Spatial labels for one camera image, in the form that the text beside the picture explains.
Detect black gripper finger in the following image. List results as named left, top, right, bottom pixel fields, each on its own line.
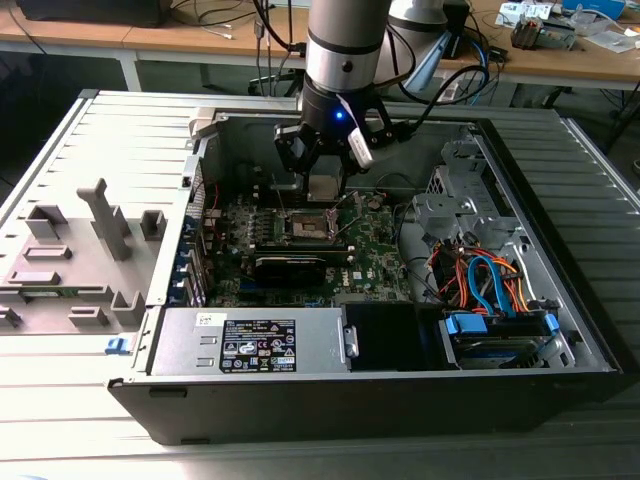
left=273, top=124, right=321, bottom=196
left=340, top=149, right=370, bottom=199

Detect silver CPU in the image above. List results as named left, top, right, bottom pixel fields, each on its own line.
left=307, top=174, right=344, bottom=202

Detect CPU socket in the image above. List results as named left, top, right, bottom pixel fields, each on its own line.
left=283, top=207, right=342, bottom=244

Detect metal CPU cooler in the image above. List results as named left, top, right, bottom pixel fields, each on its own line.
left=509, top=13, right=540, bottom=51

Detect green motherboard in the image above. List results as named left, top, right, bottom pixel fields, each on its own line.
left=205, top=192, right=417, bottom=309

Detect black graphics card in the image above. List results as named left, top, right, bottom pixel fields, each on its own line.
left=253, top=255, right=329, bottom=291

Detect black speaker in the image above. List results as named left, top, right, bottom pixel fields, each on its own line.
left=442, top=0, right=472, bottom=60

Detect black plastic fan shroud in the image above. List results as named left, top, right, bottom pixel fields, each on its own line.
left=344, top=302, right=421, bottom=374

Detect hard disk in blue carrier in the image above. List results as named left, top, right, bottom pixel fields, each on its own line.
left=439, top=309, right=564, bottom=372

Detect grey power supply unit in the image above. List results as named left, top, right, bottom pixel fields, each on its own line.
left=147, top=307, right=352, bottom=377

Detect grey parts rack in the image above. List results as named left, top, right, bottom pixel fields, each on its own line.
left=0, top=177, right=169, bottom=336

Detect white paper cards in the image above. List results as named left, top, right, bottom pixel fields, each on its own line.
left=497, top=1, right=555, bottom=17

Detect black PC case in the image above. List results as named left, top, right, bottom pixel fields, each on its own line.
left=107, top=89, right=640, bottom=446

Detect black box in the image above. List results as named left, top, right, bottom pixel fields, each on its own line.
left=17, top=0, right=169, bottom=29

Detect wooden desk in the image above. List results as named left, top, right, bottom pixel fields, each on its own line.
left=0, top=0, right=640, bottom=86

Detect silver metal drive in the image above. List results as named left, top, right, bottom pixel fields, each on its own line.
left=537, top=19, right=579, bottom=50

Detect green RAM stick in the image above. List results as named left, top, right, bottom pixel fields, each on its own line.
left=22, top=287, right=81, bottom=302

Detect blue cardboard box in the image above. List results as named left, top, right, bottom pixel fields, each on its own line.
left=562, top=0, right=626, bottom=17

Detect clear plastic bag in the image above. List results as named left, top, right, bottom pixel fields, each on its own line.
left=584, top=27, right=640, bottom=54

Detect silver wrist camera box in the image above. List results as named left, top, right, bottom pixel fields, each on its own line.
left=346, top=128, right=375, bottom=170

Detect thin black wire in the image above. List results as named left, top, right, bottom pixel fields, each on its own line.
left=374, top=171, right=419, bottom=201

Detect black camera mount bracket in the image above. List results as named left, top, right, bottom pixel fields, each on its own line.
left=367, top=102, right=404, bottom=149

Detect blue cable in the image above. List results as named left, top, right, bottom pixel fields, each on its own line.
left=469, top=39, right=494, bottom=106

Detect blue data wire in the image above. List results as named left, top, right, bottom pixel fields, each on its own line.
left=467, top=252, right=519, bottom=319

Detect orange data wire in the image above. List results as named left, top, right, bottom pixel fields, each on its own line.
left=499, top=253, right=534, bottom=315

